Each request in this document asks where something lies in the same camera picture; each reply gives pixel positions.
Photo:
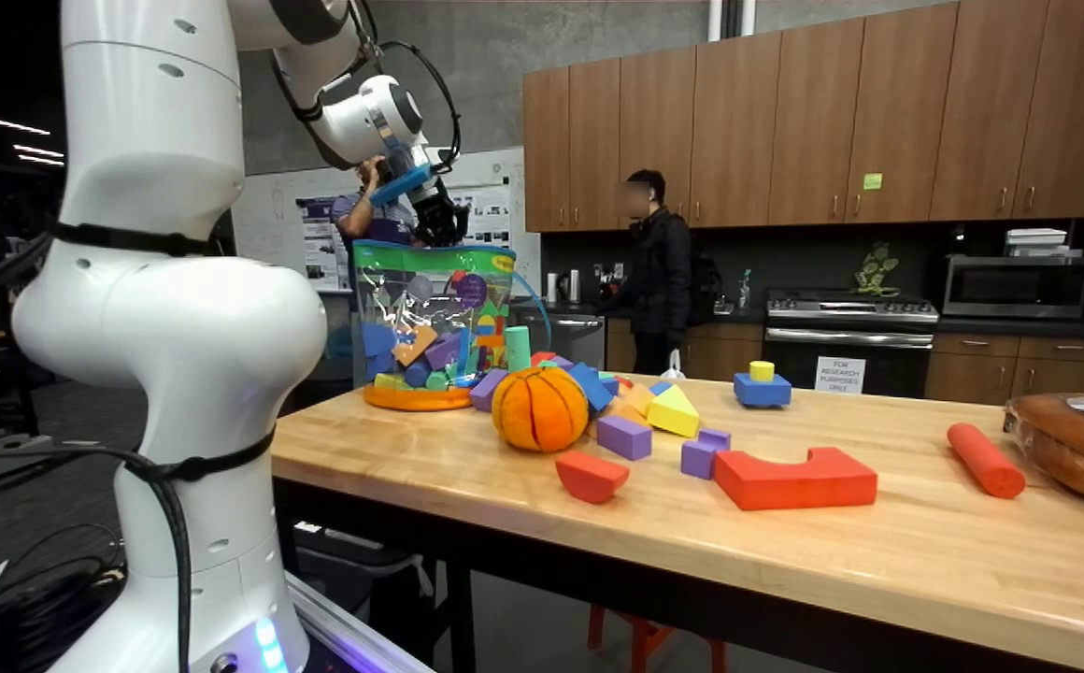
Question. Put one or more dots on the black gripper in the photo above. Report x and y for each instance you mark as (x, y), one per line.
(442, 212)

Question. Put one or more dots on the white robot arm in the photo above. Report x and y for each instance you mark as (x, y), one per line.
(180, 338)

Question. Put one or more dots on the white robot base platform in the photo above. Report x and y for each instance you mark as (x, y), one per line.
(342, 636)

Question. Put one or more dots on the pale purple foam block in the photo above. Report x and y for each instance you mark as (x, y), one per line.
(468, 289)

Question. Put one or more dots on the large blue foam block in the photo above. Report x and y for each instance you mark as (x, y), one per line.
(378, 348)

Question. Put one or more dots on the long purple foam block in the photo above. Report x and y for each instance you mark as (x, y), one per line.
(486, 394)

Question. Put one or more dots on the pale orange foam block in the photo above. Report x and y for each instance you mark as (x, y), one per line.
(635, 403)

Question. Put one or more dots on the red curved foam block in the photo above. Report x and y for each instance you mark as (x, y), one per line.
(591, 479)

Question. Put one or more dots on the small purple stepped block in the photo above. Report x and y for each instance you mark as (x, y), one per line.
(702, 456)

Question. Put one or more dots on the small yellow foam block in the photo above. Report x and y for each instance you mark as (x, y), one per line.
(759, 373)

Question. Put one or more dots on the blue notched foam block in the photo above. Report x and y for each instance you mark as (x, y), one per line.
(759, 394)

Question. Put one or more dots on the large red notched foam block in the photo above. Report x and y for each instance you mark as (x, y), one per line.
(797, 487)

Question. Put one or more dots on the person in blue shirt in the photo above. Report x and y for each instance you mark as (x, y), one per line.
(367, 220)

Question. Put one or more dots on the silver countertop canister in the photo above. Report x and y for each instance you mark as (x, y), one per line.
(572, 287)

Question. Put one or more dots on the green foam cylinder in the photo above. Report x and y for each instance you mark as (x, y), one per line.
(516, 348)

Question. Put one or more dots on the stainless steel dishwasher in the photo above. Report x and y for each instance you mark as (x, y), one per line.
(580, 343)

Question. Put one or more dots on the orange plush basketball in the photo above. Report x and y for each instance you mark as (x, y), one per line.
(540, 411)

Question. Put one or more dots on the person in black clothes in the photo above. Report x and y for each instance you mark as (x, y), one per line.
(660, 276)

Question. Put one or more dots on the small white plastic object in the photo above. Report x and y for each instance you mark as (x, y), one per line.
(667, 377)

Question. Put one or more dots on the yellow foam wedge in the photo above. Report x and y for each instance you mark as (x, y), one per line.
(675, 418)

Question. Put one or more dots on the wooden lower cabinet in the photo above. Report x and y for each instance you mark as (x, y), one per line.
(1015, 368)
(722, 348)

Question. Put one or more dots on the wooden upper cabinets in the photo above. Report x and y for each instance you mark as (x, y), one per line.
(815, 124)

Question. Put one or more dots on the white paper sign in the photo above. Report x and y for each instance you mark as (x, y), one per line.
(839, 377)

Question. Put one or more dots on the green cabinet sticker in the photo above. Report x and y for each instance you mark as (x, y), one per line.
(874, 185)

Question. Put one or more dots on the green countertop plant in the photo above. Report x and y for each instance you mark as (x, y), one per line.
(878, 269)

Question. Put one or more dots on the red stool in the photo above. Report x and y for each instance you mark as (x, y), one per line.
(648, 642)

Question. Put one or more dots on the stainless steel oven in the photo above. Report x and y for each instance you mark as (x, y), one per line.
(903, 368)

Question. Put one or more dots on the black microwave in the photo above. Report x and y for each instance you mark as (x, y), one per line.
(1015, 289)

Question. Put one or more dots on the stack of white plates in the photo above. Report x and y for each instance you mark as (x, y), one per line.
(1038, 244)

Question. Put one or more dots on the red foam cylinder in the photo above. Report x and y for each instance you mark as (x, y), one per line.
(985, 460)

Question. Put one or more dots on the bagged bread loaf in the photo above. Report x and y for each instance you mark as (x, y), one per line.
(1079, 449)

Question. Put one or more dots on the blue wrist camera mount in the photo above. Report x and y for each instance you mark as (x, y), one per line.
(402, 185)

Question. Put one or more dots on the white wall pipe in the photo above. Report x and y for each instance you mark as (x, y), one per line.
(746, 16)
(714, 19)

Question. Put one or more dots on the black table frame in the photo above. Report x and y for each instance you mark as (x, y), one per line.
(460, 611)

